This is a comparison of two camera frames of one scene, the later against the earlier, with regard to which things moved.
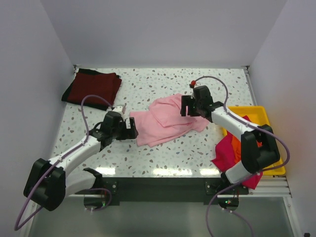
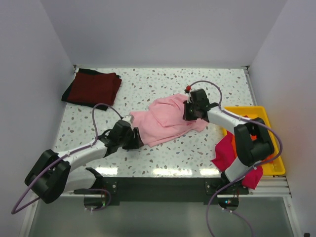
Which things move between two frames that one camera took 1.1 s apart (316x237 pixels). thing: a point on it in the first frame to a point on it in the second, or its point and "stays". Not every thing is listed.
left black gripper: x=128 y=133 to x=136 y=141
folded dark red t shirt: x=106 y=85 stays
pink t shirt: x=162 y=121 stays
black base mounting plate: x=169 y=191 stays
